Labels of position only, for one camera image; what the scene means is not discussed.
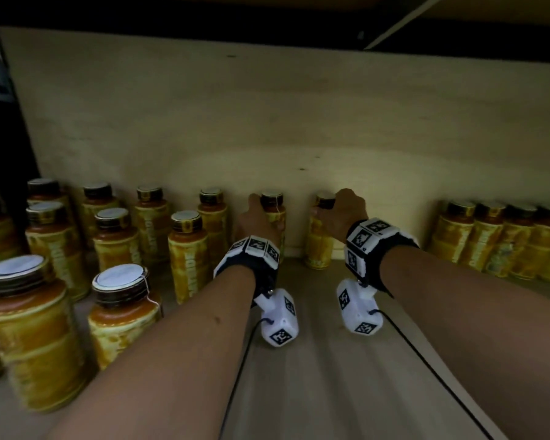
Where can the person's left hand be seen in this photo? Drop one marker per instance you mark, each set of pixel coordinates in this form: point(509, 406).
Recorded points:
point(254, 222)

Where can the person's right hand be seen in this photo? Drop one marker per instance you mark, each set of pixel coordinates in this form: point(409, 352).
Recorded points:
point(343, 215)

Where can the yellow bottle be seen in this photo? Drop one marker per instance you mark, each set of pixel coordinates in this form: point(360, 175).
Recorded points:
point(318, 249)
point(275, 206)

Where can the wooden shelf with black frame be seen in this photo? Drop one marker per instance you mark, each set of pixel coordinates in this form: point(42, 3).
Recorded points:
point(325, 375)

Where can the group of rearranged yellow jars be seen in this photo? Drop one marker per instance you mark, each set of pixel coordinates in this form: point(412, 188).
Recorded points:
point(73, 270)

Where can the person's right forearm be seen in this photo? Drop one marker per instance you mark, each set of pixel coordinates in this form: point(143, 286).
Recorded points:
point(486, 325)

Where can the person's left forearm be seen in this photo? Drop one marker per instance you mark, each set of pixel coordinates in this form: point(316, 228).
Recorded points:
point(174, 362)

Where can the black marker wrist band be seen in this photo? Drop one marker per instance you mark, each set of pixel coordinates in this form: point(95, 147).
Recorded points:
point(252, 261)
point(371, 247)

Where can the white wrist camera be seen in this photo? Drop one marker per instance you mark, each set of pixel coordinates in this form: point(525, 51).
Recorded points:
point(357, 309)
point(279, 320)

